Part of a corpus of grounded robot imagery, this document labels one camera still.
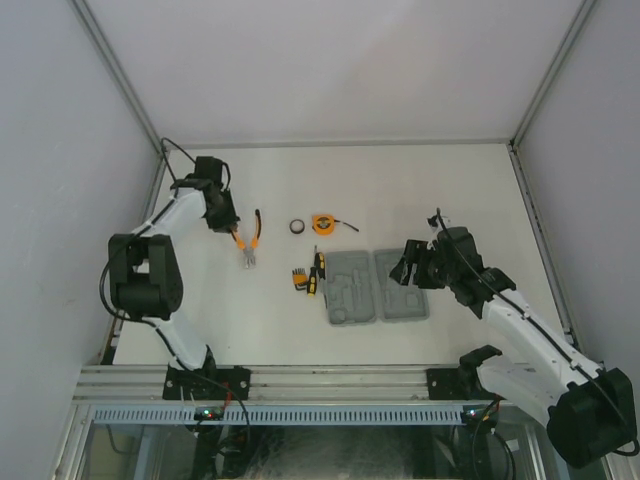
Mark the hex key set orange holder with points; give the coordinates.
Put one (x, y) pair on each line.
(300, 279)

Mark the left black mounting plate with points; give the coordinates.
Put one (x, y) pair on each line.
(227, 383)

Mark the grey plastic tool case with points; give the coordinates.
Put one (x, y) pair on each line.
(358, 290)

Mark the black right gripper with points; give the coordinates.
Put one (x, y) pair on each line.
(417, 253)

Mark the black mounting plate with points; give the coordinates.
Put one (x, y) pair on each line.
(448, 383)
(227, 383)

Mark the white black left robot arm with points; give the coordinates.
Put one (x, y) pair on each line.
(142, 282)

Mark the black electrical tape roll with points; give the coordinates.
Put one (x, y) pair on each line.
(297, 226)

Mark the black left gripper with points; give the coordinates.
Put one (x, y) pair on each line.
(226, 224)

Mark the orange black handled pliers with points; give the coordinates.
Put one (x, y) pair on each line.
(248, 248)

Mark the flathead screwdriver black yellow handle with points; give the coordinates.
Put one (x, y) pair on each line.
(319, 264)

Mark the orange tape measure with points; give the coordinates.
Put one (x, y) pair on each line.
(325, 224)

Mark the blue slotted cable duct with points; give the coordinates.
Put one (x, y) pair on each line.
(282, 415)

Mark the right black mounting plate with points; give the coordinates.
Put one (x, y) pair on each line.
(448, 383)

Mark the phillips screwdriver black yellow handle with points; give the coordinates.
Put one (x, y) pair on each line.
(312, 283)

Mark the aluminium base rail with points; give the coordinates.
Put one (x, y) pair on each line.
(395, 384)

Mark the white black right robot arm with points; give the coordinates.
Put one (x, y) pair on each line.
(587, 411)

